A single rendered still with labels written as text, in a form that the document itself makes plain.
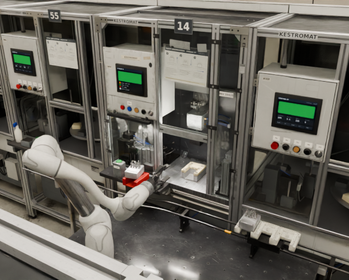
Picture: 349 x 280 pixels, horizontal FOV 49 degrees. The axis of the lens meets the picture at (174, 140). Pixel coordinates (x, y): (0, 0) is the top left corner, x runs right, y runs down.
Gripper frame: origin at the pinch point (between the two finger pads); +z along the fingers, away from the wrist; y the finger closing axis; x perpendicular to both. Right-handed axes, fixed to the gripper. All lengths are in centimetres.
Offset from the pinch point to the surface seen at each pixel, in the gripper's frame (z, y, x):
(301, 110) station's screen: 18, 50, -74
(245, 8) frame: 100, 92, -9
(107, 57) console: 20, 64, 59
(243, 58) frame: 22, 73, -38
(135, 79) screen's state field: 18, 52, 34
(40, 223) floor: 20, -112, 161
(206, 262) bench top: -16, -45, -38
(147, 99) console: 20, 39, 26
